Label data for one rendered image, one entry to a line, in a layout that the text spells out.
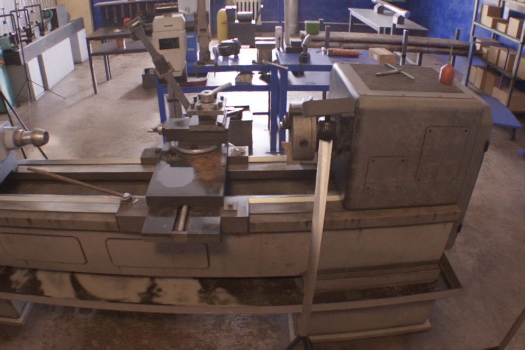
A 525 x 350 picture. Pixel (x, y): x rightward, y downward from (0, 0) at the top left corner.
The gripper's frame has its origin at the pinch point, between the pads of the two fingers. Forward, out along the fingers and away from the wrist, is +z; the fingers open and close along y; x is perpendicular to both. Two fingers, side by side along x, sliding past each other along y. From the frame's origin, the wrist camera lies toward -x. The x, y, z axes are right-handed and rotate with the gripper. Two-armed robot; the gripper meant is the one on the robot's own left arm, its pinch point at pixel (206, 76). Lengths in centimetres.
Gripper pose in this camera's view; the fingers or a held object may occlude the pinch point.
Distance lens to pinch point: 221.6
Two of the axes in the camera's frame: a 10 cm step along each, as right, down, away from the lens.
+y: 9.8, -0.9, 1.6
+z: 0.9, 10.0, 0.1
